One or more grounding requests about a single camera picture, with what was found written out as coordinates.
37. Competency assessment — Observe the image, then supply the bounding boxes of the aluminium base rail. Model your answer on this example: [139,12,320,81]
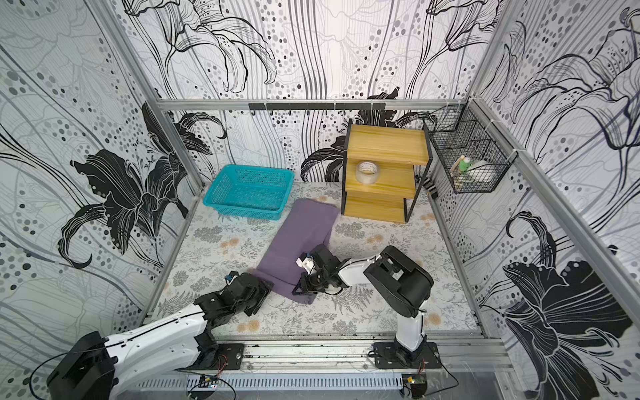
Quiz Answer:
[223,333,515,373]

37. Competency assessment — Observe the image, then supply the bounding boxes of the wooden black-framed shelf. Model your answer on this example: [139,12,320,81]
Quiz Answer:
[341,121,433,223]

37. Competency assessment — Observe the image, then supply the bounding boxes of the small green circuit board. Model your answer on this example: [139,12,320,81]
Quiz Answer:
[197,375,219,391]

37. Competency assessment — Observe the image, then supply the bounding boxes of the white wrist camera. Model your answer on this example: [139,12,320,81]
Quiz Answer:
[225,271,239,285]
[296,254,315,274]

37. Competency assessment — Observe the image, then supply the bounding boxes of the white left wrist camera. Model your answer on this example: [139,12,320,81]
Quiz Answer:
[225,271,239,285]

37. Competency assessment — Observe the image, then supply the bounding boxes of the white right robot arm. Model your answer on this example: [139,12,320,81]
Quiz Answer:
[292,244,434,355]

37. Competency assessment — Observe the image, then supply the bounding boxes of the white slotted cable duct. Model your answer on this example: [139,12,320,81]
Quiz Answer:
[134,373,403,393]

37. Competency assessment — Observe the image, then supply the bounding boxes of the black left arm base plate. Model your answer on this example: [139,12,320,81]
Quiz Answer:
[188,343,245,372]

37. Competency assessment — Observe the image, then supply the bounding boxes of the green white bottle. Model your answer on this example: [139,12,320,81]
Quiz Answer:
[457,156,473,184]

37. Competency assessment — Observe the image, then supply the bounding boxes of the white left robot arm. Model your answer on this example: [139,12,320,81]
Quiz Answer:
[47,272,273,399]

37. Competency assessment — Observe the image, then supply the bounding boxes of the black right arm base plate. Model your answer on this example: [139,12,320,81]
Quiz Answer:
[368,342,442,371]

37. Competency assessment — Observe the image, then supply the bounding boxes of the clear tape roll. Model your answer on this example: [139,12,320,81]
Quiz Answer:
[355,161,380,185]

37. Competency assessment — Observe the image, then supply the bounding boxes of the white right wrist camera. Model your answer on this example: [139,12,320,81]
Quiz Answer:
[296,254,315,274]

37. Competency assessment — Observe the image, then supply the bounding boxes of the teal plastic basket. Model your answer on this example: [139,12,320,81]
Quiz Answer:
[203,165,295,220]

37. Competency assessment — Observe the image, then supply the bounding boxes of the small black power module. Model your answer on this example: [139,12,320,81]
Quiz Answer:
[403,373,428,399]

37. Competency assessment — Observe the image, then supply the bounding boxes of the black wire basket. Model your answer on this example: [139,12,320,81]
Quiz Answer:
[423,101,512,194]

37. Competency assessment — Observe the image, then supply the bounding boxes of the purple long pants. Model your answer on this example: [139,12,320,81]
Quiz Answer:
[253,198,338,305]

